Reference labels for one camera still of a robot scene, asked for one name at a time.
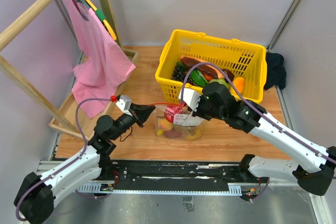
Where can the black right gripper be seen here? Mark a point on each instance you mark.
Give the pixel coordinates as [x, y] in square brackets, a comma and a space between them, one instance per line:
[198, 112]

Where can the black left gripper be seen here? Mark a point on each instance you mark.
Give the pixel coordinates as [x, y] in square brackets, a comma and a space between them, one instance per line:
[140, 113]

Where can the orange yellow peach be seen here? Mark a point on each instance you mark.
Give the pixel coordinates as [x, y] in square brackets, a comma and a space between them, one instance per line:
[164, 124]

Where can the clear zip bag orange zipper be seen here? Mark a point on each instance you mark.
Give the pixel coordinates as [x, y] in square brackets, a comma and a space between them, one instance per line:
[183, 122]

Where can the purple sweet potato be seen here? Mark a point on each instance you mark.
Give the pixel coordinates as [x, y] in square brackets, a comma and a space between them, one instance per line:
[173, 133]

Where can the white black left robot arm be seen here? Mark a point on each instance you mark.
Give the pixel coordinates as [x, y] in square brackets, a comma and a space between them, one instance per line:
[39, 195]

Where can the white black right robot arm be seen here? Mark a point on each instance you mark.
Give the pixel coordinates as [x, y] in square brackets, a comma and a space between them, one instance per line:
[310, 165]

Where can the green cabbage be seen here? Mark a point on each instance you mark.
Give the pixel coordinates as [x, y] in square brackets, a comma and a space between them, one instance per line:
[220, 81]

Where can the orange carrot piece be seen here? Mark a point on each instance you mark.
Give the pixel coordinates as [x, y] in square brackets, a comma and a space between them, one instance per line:
[208, 78]

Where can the green watermelon slice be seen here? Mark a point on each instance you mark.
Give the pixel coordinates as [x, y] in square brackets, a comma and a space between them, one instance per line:
[197, 78]

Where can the dark brown chestnut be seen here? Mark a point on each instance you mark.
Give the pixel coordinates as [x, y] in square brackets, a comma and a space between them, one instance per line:
[230, 75]

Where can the orange yellow mango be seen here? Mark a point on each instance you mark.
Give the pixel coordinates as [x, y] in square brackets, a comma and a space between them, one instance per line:
[239, 84]

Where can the dark purple grape bunch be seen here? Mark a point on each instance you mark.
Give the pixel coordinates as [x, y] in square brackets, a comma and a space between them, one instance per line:
[179, 73]

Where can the brown glazed hot dog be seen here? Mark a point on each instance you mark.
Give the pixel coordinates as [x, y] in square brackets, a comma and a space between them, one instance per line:
[202, 66]

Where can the yellow plastic shopping basket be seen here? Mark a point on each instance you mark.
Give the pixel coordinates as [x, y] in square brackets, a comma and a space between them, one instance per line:
[243, 59]

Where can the green lime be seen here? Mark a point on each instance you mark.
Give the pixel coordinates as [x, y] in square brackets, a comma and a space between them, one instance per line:
[180, 65]

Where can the pink shirt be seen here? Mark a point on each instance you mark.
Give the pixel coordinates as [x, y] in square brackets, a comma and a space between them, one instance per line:
[106, 66]

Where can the black cloth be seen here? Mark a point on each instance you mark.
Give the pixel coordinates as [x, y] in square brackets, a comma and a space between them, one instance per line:
[276, 72]

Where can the yellow green clothes hanger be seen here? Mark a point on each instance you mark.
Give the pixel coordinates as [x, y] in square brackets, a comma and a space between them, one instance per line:
[99, 13]

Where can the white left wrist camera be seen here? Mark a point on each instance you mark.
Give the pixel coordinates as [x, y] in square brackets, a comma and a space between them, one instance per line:
[123, 102]

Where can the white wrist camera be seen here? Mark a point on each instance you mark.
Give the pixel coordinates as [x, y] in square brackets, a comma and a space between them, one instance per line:
[190, 97]
[123, 102]

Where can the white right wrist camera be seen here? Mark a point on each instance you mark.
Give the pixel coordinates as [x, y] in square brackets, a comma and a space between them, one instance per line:
[190, 97]

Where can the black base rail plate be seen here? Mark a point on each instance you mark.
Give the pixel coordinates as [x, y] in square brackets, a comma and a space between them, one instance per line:
[174, 177]

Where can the aluminium frame post right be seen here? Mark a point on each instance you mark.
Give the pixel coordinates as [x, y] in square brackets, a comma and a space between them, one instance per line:
[283, 24]

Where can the aluminium frame post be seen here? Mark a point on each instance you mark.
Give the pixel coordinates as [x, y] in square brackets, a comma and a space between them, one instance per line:
[283, 24]
[61, 8]

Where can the aluminium frame post left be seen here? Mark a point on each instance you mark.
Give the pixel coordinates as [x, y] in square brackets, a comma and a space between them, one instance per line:
[61, 8]

